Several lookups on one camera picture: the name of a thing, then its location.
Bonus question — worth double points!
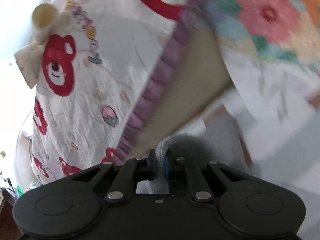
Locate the grey knit sweater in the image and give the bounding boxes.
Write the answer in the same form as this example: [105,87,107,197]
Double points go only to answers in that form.
[136,114,251,194]

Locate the cream mattress side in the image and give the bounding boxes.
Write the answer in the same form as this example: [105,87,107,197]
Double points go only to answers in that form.
[128,27,232,158]

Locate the white red bear quilt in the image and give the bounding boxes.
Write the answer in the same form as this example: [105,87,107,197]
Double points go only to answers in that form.
[31,0,204,184]

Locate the checkered bed sheet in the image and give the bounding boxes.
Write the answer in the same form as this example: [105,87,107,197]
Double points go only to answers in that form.
[175,89,320,238]

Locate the colourful floral quilt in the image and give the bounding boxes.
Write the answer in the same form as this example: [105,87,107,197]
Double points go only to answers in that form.
[202,0,319,160]

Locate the cream fabric bow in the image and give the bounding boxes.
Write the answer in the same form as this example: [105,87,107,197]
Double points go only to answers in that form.
[14,0,73,89]

